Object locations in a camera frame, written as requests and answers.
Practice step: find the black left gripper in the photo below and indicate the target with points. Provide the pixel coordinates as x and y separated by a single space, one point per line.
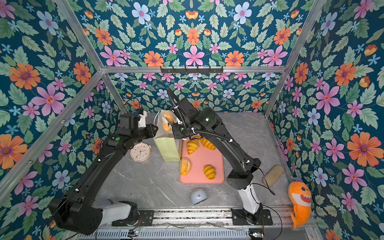
152 132

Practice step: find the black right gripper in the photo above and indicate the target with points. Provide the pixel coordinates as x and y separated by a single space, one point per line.
175 127

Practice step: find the large sesame bread loaf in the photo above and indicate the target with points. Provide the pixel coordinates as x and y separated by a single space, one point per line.
168 120

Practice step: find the green painted paper bag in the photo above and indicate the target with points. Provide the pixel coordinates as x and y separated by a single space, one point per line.
169 147

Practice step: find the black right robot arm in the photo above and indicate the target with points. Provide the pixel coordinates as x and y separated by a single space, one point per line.
209 125

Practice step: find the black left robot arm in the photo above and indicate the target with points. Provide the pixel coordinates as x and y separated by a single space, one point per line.
75 211

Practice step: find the small sesame bread loaf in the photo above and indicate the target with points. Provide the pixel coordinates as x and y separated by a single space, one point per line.
185 166

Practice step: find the striped yellow bread roll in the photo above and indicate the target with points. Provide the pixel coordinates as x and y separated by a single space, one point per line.
209 172

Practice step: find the yellow croissant left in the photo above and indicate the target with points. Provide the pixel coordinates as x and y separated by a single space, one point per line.
192 146

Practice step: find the pink round alarm clock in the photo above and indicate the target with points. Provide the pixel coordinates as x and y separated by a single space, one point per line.
141 152

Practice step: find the orange croissant right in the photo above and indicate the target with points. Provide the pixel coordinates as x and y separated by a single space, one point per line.
207 144

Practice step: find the pink plastic tray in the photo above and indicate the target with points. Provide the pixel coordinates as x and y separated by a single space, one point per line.
201 157

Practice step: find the tan sponge block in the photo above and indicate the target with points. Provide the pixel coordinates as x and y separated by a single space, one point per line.
273 175

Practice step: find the orange shark plush toy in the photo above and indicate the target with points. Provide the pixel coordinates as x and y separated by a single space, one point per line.
301 198

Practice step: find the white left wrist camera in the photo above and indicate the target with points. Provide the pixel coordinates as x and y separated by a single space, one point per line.
142 121

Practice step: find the black hook rail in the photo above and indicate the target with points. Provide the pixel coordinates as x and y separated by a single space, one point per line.
191 70

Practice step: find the metal base rail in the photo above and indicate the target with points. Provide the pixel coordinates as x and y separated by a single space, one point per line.
208 224

